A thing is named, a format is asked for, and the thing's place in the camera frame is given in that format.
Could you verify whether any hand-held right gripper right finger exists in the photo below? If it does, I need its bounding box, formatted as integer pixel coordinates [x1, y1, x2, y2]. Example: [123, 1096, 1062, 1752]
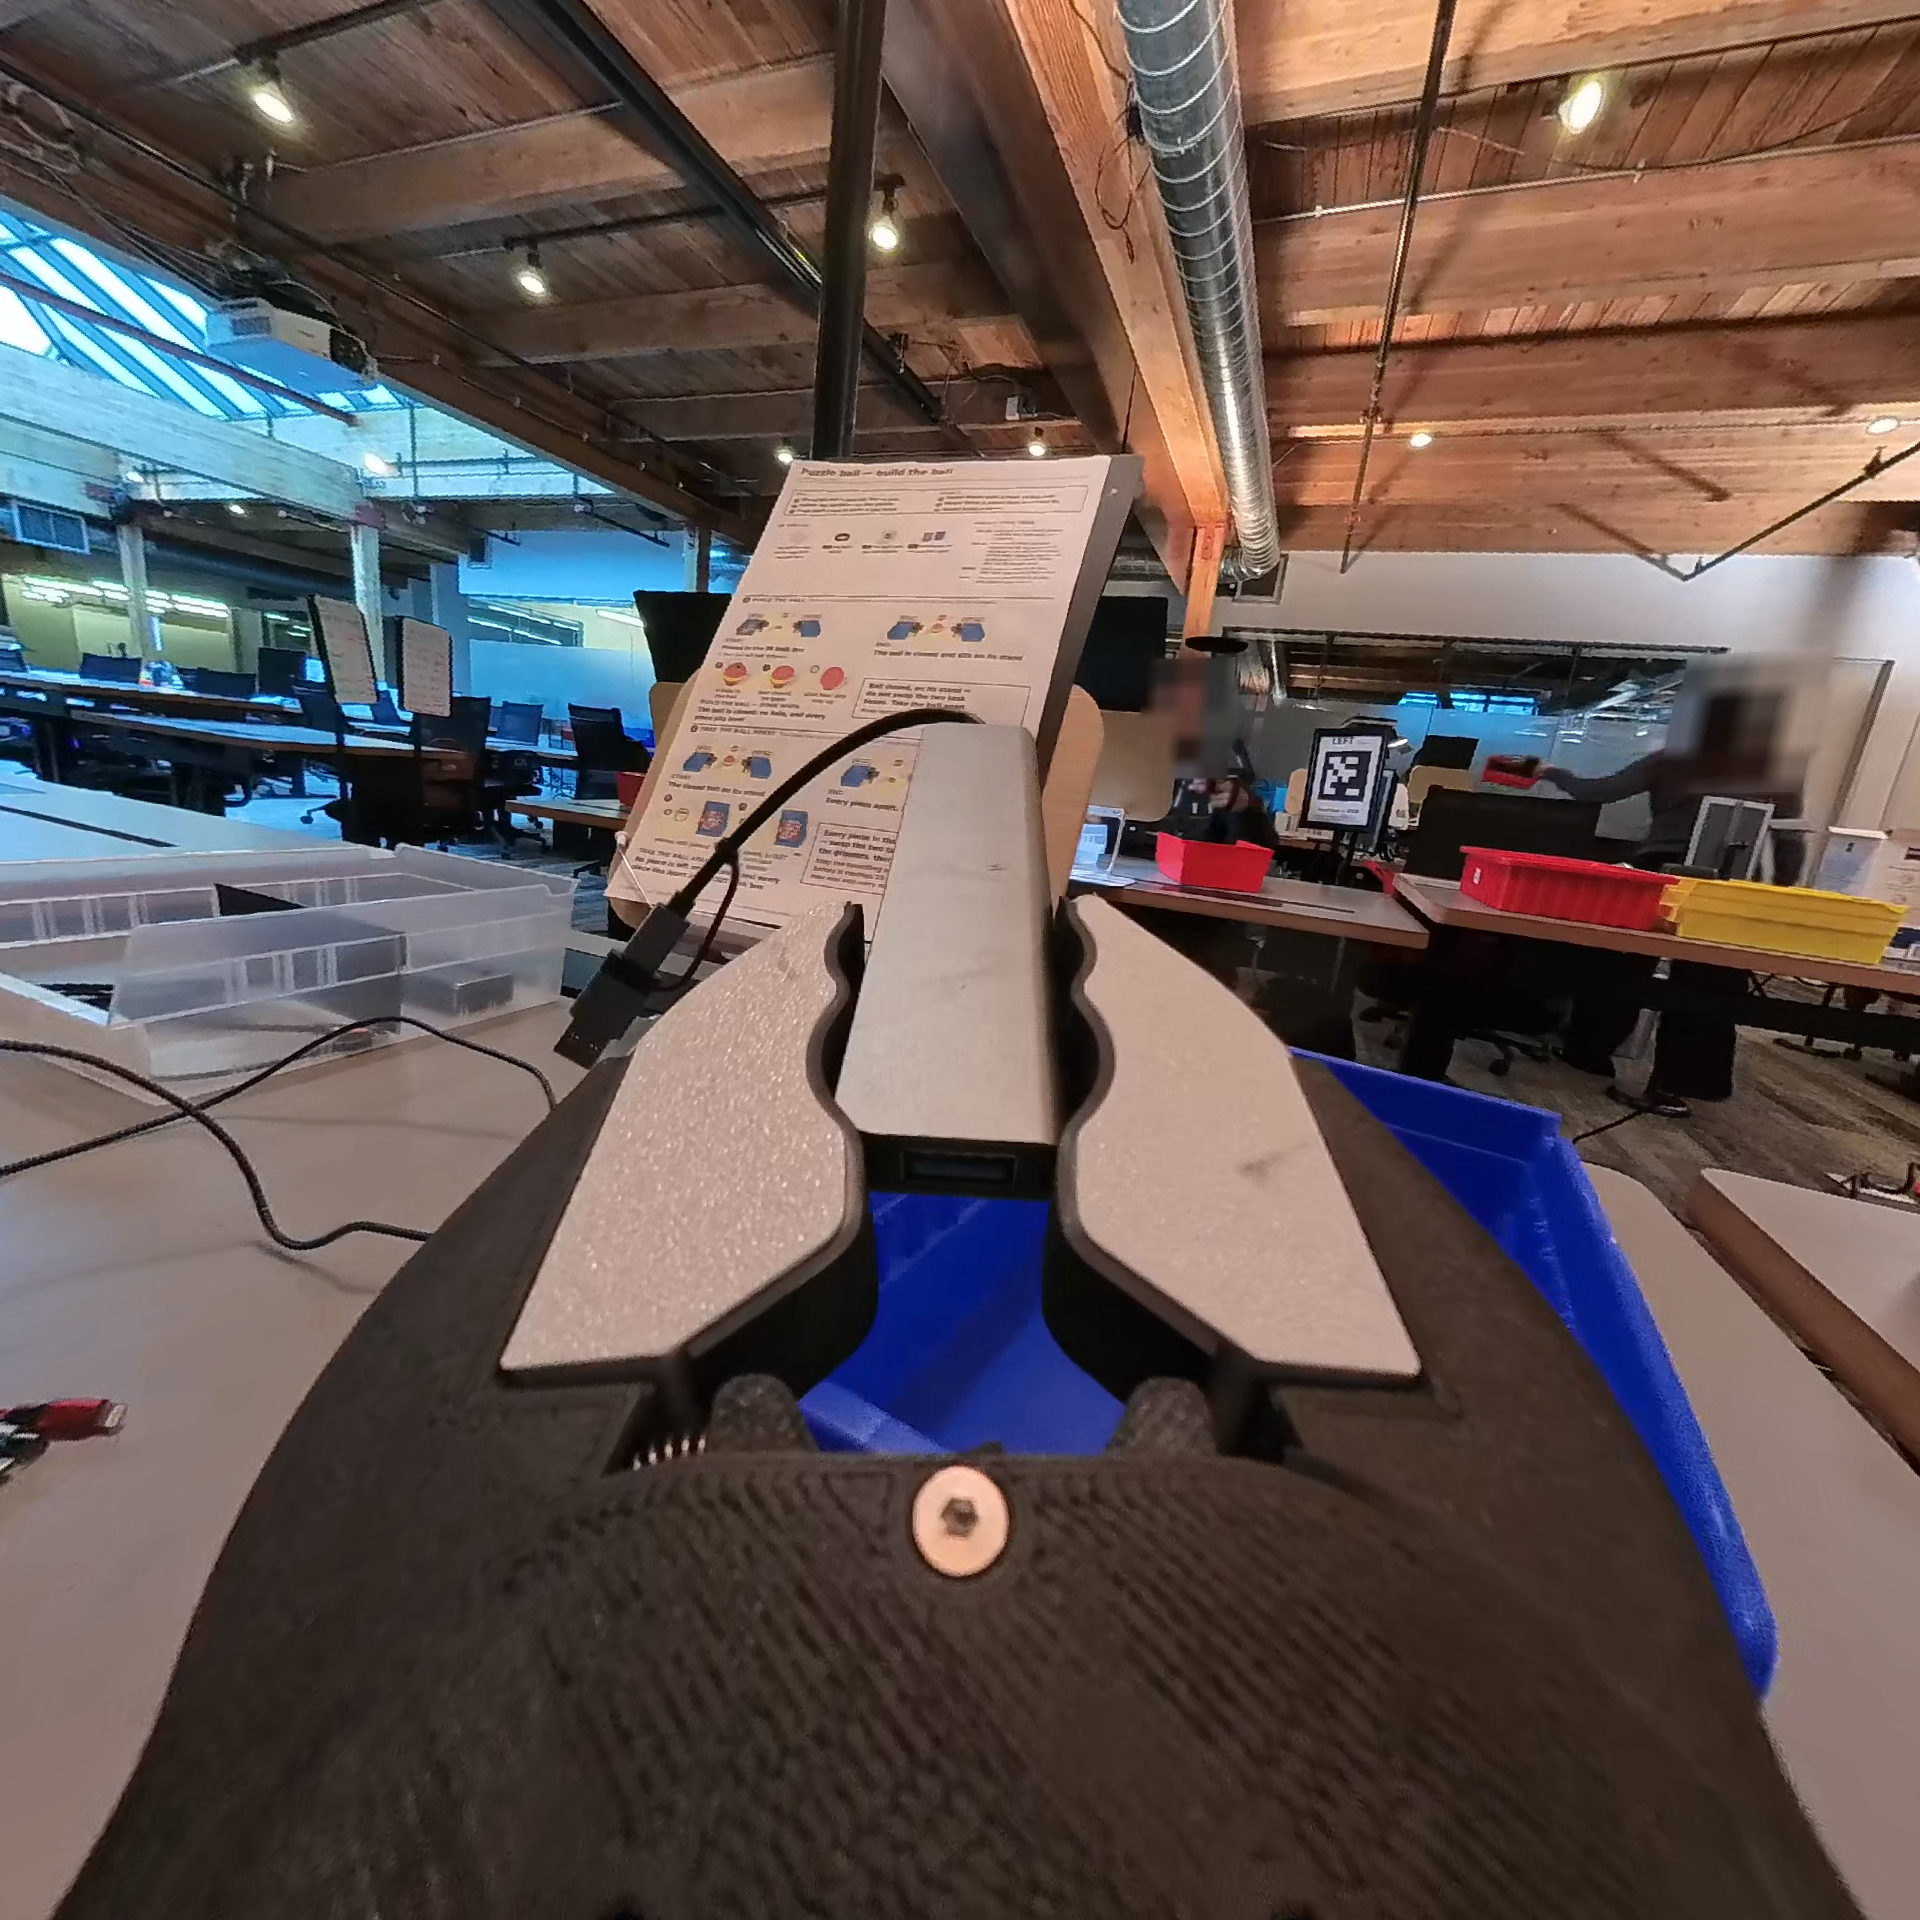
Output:
[1050, 895, 1421, 1405]

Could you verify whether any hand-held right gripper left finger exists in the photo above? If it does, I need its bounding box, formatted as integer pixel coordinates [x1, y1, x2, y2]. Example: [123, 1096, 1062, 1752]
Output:
[498, 901, 879, 1393]

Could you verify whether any black hub cable with plug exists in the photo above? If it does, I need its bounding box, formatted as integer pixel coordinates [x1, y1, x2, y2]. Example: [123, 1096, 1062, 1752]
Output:
[555, 709, 986, 1070]

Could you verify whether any grey usb hub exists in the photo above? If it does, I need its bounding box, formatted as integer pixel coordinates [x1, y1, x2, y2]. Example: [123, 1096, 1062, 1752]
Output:
[831, 725, 1068, 1199]

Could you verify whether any light grey desk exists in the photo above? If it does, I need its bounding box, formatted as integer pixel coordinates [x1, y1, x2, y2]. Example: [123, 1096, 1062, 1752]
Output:
[0, 778, 1920, 1920]

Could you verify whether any background wooden desk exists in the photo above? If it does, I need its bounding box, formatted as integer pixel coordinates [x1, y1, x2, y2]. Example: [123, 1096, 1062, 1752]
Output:
[1394, 873, 1920, 998]

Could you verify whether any blue plastic bin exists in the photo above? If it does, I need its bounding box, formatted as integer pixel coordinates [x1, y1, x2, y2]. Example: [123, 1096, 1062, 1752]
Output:
[799, 1046, 1781, 1700]

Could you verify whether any small red plastic bin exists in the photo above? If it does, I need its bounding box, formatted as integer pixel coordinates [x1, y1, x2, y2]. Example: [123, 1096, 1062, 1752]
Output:
[1151, 832, 1275, 895]

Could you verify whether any clear plastic organizer box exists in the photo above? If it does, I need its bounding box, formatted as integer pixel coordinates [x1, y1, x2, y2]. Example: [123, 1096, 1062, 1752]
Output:
[0, 842, 581, 1077]

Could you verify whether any screen with printed tag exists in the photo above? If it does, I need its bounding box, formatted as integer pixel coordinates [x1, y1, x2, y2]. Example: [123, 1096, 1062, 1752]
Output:
[1297, 727, 1398, 836]

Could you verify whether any black office chair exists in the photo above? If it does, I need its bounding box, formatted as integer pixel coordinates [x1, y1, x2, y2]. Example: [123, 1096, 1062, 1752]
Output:
[566, 701, 650, 818]

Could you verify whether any long red plastic bin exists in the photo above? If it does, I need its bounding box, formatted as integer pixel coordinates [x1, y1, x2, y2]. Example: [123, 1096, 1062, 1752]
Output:
[1458, 846, 1684, 929]

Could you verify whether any grey document stand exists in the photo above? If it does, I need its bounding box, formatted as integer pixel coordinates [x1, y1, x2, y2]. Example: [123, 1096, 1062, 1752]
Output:
[1035, 456, 1145, 893]

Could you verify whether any printed instruction sheet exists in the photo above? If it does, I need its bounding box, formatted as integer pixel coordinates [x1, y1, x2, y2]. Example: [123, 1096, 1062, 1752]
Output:
[609, 455, 1115, 951]

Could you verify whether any brown side table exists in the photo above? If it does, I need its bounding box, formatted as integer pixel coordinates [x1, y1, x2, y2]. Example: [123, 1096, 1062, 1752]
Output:
[1684, 1167, 1920, 1470]

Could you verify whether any yellow plastic bin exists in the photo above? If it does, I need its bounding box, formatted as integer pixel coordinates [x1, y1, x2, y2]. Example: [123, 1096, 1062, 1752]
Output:
[1654, 876, 1909, 967]

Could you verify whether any white ceiling projector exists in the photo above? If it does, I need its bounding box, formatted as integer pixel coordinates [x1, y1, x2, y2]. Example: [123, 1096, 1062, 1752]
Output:
[202, 294, 378, 385]

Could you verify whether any black ceiling pillar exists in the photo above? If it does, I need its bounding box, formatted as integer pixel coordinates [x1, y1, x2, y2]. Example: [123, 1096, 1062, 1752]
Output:
[813, 0, 889, 471]

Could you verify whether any thin black cable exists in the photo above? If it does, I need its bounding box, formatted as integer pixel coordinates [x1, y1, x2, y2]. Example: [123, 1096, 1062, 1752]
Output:
[0, 1017, 561, 1255]

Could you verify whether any red cable plug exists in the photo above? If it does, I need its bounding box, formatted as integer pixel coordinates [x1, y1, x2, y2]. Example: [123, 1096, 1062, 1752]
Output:
[0, 1393, 127, 1482]

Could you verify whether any silver ventilation duct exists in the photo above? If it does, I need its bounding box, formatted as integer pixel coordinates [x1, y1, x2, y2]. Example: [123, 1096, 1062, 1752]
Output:
[1115, 0, 1286, 584]

